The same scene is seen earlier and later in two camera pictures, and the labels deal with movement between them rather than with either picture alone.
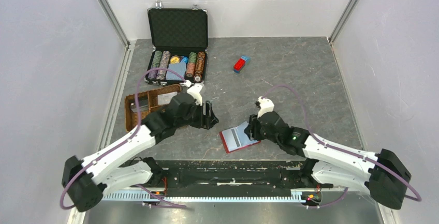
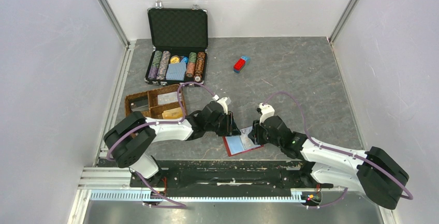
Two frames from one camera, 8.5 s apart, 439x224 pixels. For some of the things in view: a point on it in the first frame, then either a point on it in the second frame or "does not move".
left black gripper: (206, 121) → (231, 128)
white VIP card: (164, 99) does not move
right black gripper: (252, 131) does not move
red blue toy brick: (240, 63) does not move
